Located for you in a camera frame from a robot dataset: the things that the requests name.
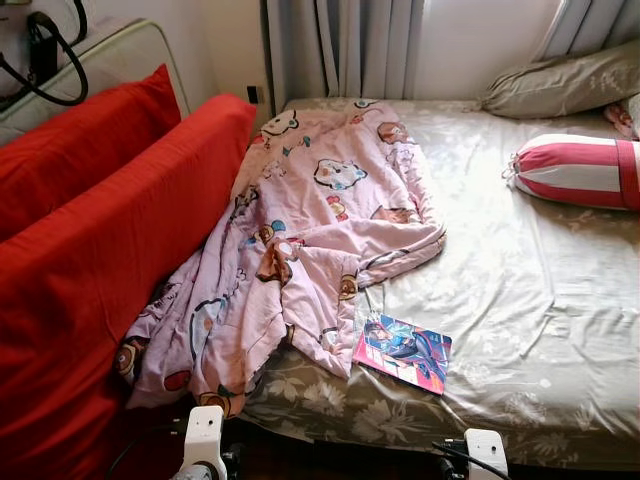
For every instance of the colourful comic book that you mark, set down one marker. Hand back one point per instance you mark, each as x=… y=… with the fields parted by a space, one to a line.
x=405 y=350

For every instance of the bed with beige floral sheet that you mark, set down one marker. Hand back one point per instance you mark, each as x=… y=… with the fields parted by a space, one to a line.
x=520 y=300

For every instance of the red fabric cushion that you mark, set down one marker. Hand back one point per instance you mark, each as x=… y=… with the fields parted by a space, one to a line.
x=90 y=300
x=80 y=150

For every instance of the pink cartoon print blanket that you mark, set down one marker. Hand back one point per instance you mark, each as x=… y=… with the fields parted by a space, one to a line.
x=320 y=220

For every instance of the red white striped star bolster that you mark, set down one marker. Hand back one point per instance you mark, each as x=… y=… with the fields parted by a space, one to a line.
x=570 y=170

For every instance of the beige floral pillow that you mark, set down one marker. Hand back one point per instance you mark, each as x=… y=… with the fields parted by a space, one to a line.
x=570 y=85

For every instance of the grey pleated curtain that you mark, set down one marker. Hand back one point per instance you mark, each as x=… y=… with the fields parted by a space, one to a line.
x=595 y=22
x=340 y=45

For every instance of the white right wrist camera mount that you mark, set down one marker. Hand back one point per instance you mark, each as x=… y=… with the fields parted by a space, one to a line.
x=487 y=452

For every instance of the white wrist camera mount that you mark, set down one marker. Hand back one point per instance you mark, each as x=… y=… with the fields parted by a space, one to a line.
x=203 y=435
x=487 y=452

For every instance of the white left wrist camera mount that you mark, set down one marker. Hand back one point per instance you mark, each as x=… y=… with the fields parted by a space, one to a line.
x=203 y=435

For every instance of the dark wall socket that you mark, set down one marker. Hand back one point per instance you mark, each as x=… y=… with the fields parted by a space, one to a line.
x=254 y=95

